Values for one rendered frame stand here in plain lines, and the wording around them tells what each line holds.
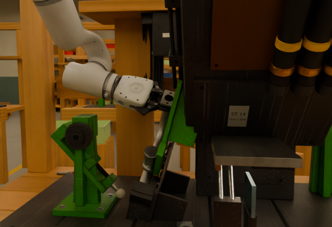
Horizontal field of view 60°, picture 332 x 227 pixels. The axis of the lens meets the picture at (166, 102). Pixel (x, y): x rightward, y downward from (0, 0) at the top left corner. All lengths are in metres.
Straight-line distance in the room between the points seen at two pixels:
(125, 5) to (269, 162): 0.70
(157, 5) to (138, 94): 0.33
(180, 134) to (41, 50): 0.73
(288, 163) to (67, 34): 0.59
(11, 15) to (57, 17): 11.59
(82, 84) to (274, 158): 0.56
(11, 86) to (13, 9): 2.84
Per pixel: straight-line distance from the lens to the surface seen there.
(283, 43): 0.55
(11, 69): 12.22
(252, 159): 0.58
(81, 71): 0.88
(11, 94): 12.25
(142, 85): 0.86
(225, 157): 0.57
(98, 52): 0.93
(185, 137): 0.75
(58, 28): 0.79
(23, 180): 1.28
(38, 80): 1.27
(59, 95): 1.33
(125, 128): 1.15
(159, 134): 0.91
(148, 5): 1.02
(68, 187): 1.09
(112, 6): 1.05
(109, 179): 0.85
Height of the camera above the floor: 1.28
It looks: 5 degrees down
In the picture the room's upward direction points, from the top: straight up
